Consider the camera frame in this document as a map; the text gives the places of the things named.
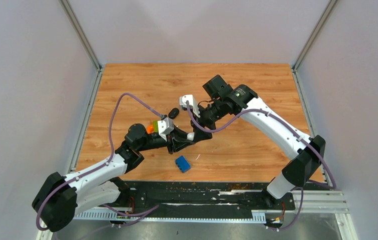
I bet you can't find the slotted white cable duct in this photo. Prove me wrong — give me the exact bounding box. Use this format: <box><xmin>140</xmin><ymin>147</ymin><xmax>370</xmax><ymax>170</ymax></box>
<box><xmin>74</xmin><ymin>208</ymin><xmax>266</xmax><ymax>223</ymax></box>

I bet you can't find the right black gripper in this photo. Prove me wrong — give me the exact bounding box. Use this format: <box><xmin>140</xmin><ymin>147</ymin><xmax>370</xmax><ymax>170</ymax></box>
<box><xmin>190</xmin><ymin>98</ymin><xmax>226</xmax><ymax>142</ymax></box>

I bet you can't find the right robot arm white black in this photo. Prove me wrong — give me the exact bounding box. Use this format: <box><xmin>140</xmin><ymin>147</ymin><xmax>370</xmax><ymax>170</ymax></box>
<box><xmin>180</xmin><ymin>75</ymin><xmax>325</xmax><ymax>209</ymax></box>

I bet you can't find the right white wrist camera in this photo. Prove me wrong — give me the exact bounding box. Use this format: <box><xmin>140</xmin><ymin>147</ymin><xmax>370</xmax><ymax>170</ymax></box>
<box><xmin>179</xmin><ymin>94</ymin><xmax>200</xmax><ymax>118</ymax></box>

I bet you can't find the black earbud case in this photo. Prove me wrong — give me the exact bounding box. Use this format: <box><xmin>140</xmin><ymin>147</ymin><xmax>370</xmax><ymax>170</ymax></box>
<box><xmin>168</xmin><ymin>108</ymin><xmax>180</xmax><ymax>120</ymax></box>

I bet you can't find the blue toy brick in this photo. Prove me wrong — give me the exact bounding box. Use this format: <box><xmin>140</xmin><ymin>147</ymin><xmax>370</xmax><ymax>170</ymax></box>
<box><xmin>175</xmin><ymin>156</ymin><xmax>191</xmax><ymax>173</ymax></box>

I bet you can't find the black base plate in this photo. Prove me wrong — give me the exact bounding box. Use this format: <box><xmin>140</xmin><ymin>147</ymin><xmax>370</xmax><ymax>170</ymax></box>
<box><xmin>109</xmin><ymin>181</ymin><xmax>295</xmax><ymax>219</ymax></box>

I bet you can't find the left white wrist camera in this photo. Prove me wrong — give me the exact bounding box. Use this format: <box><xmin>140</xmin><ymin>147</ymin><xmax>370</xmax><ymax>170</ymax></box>
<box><xmin>157</xmin><ymin>117</ymin><xmax>174</xmax><ymax>141</ymax></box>

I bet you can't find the white earbud charging case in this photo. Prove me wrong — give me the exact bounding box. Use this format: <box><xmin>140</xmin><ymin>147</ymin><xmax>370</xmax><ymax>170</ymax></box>
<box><xmin>186</xmin><ymin>132</ymin><xmax>195</xmax><ymax>141</ymax></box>

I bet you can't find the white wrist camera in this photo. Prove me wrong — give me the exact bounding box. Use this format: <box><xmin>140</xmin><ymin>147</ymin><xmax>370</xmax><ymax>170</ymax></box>
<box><xmin>157</xmin><ymin>117</ymin><xmax>174</xmax><ymax>141</ymax></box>
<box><xmin>179</xmin><ymin>94</ymin><xmax>200</xmax><ymax>118</ymax></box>

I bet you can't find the orange green toy block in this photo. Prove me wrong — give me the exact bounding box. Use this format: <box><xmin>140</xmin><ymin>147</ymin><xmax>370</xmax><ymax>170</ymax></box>
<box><xmin>146</xmin><ymin>120</ymin><xmax>159</xmax><ymax>134</ymax></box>

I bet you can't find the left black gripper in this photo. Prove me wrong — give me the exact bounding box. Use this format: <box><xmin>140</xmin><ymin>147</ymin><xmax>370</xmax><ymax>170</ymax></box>
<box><xmin>138</xmin><ymin>123</ymin><xmax>196</xmax><ymax>155</ymax></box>

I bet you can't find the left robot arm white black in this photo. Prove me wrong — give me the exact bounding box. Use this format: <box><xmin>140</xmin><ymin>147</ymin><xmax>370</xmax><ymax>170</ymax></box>
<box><xmin>32</xmin><ymin>118</ymin><xmax>202</xmax><ymax>233</ymax></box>

